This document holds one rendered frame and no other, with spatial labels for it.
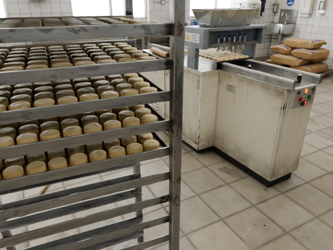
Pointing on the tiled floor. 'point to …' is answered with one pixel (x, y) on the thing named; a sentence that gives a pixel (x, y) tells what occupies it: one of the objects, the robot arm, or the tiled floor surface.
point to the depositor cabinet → (192, 103)
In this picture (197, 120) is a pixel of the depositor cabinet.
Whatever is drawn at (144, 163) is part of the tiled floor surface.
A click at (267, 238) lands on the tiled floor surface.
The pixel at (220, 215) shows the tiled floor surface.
